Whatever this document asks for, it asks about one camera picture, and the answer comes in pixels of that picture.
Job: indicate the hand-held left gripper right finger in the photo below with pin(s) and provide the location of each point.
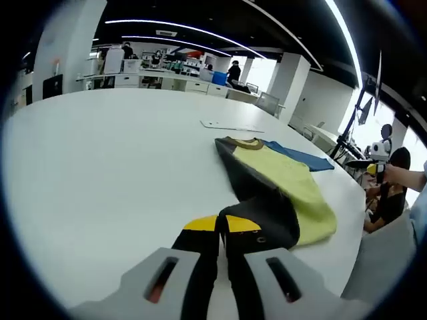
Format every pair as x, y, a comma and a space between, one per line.
267, 283

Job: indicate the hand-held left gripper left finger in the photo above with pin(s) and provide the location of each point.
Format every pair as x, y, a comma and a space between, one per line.
156, 280

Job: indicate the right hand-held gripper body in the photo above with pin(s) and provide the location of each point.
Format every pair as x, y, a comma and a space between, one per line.
380, 151

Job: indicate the yellow blue black garment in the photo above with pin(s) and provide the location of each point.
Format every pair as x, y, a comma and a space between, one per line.
283, 170

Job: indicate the person's right hand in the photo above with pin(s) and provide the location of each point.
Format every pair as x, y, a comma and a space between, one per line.
392, 173

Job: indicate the black monitor stand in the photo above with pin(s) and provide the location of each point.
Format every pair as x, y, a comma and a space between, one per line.
366, 110

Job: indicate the white desk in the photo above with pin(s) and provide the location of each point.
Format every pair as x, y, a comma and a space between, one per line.
320, 136

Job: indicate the white square pillar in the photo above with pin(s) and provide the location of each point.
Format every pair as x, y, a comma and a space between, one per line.
290, 86
73, 43

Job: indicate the grey mesh office chair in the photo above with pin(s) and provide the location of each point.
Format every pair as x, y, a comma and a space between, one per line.
267, 103

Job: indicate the white ceiling light strip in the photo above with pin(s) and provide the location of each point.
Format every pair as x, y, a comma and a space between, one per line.
350, 43
177, 42
187, 27

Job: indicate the white power strip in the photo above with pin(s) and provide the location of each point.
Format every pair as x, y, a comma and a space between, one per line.
230, 126

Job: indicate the blue plastic bin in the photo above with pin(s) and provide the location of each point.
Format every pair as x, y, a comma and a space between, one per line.
220, 77

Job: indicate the white cabinet counter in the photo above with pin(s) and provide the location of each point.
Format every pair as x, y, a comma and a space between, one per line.
197, 87

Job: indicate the white storage box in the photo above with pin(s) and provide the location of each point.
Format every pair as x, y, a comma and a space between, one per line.
132, 66

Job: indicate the black floor cabinet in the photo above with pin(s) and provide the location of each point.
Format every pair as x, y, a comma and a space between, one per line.
52, 86

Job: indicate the white tall appliance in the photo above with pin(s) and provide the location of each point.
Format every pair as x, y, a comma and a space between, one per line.
114, 61

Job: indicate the ceiling air vent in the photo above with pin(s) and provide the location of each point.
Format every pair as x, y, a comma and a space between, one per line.
166, 33

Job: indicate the red wall banner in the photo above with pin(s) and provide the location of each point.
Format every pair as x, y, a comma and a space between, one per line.
195, 54

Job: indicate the orange white wall fixture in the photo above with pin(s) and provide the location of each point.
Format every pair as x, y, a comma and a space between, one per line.
56, 66

